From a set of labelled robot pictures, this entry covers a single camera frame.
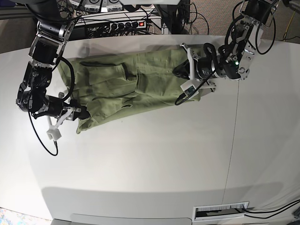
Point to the grey metal table frame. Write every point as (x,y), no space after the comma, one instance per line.
(165,13)

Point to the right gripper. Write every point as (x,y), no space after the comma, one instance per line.
(55,107)

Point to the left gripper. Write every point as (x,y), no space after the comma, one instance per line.
(196,67)

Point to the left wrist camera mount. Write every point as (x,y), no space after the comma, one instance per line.
(191,88)

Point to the table cable grommet slot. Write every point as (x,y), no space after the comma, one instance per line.
(219,212)

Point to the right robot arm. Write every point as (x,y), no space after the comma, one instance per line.
(56,21)

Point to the black power strip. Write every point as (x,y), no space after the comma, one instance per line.
(115,29)

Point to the green T-shirt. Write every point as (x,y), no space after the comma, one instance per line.
(118,86)

